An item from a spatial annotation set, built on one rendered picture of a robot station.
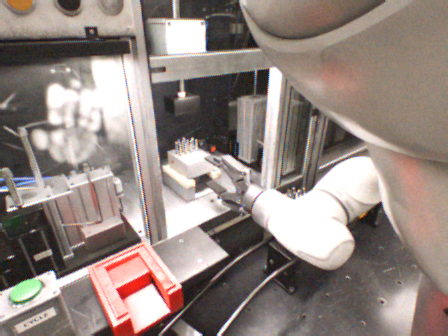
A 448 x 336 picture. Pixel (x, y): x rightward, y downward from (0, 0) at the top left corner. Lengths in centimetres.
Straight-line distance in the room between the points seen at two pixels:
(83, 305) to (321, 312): 61
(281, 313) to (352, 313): 20
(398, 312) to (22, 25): 104
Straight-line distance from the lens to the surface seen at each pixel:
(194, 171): 84
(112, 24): 54
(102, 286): 59
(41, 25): 51
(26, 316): 54
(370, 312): 97
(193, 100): 84
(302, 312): 90
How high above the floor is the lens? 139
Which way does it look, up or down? 28 degrees down
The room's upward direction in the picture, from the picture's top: straight up
